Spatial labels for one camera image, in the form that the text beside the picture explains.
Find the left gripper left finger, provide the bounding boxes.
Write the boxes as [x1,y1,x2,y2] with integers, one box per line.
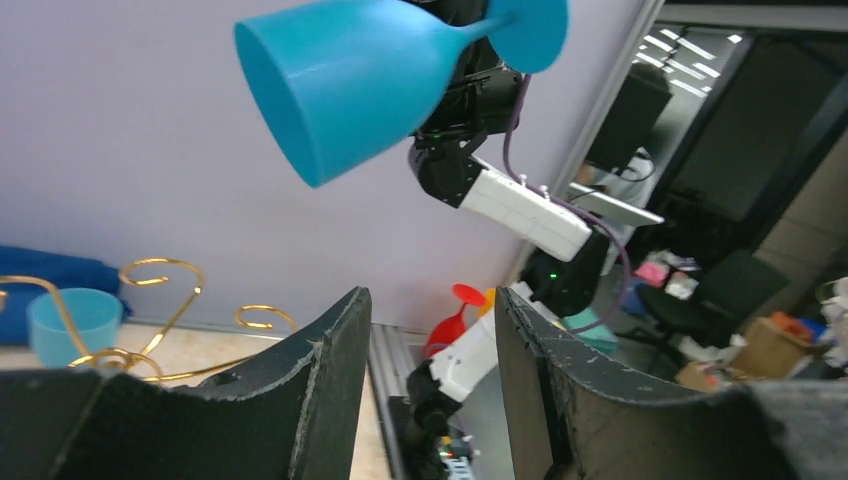
[1,287,372,479]

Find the blue plastic wine glass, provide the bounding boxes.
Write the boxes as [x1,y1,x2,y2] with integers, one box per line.
[26,287,126,371]

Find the blue cloth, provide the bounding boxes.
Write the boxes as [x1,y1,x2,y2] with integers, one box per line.
[0,245,134,348]

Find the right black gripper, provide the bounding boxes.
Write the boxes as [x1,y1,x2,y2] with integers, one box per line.
[412,37,522,140]

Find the red plastic wine glass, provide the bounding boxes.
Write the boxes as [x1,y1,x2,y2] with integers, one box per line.
[421,283,486,360]

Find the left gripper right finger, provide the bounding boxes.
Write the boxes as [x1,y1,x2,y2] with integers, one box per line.
[495,288,847,479]

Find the black office chair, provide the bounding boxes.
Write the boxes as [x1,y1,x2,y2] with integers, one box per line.
[621,250,789,372]

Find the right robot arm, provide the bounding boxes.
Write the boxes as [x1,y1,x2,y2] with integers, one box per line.
[389,1,600,479]

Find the gold wire glass rack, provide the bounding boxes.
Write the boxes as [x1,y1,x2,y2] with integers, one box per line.
[0,256,301,386]

